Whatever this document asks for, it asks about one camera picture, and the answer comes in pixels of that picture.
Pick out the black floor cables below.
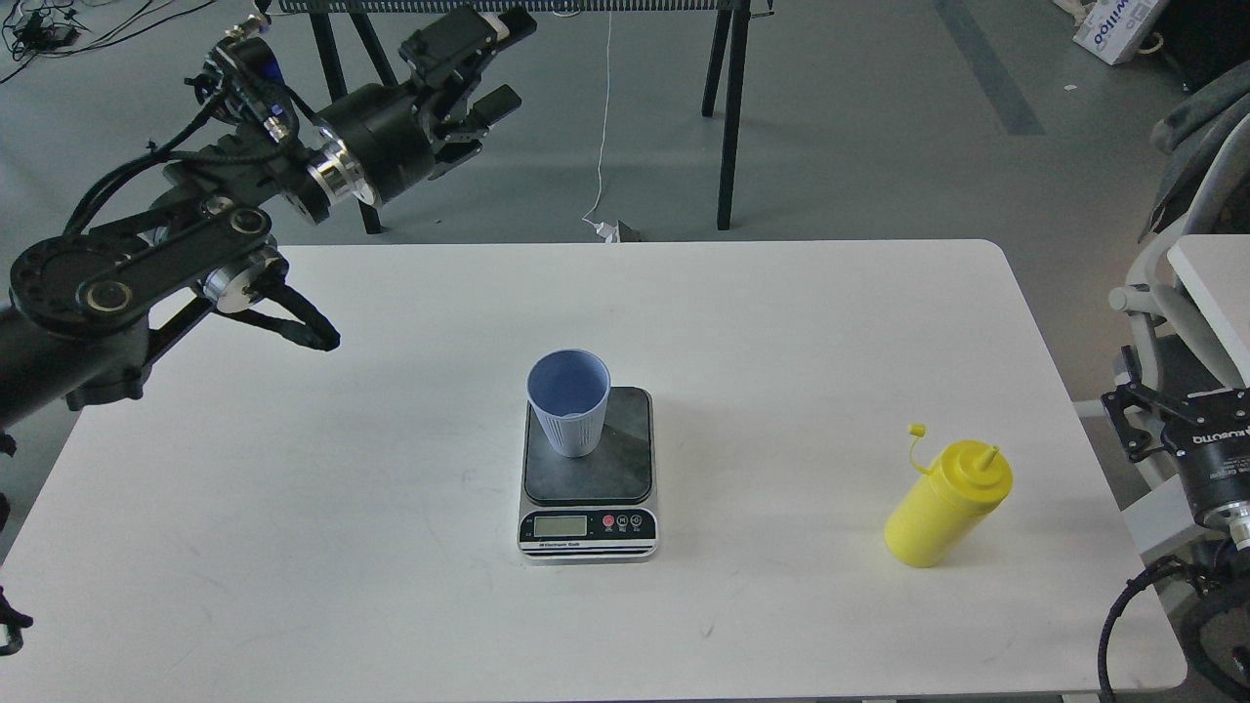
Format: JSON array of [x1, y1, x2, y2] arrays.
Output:
[[0, 0, 216, 85]]

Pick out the black metal trestle table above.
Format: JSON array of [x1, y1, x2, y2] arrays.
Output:
[[276, 13, 793, 246]]

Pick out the white cardboard box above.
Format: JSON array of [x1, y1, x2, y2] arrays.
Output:
[[1073, 1, 1170, 65]]

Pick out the blue plastic cup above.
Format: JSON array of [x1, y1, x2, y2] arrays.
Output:
[[525, 349, 611, 458]]

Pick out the white power plug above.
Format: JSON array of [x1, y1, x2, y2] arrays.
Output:
[[591, 221, 623, 244]]

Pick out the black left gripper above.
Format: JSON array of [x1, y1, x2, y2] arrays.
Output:
[[310, 6, 538, 208]]

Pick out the yellow squeeze bottle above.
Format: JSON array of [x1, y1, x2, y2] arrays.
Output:
[[884, 424, 1014, 568]]

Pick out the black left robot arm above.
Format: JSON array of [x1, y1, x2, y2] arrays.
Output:
[[3, 1, 538, 428]]

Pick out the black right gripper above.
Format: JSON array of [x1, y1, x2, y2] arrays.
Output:
[[1101, 346, 1250, 533]]

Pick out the digital kitchen scale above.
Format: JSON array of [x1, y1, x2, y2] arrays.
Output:
[[518, 387, 659, 564]]

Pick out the white hanging cable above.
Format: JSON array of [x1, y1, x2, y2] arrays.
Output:
[[583, 10, 614, 233]]

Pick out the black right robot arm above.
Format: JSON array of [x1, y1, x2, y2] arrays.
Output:
[[1098, 346, 1249, 702]]

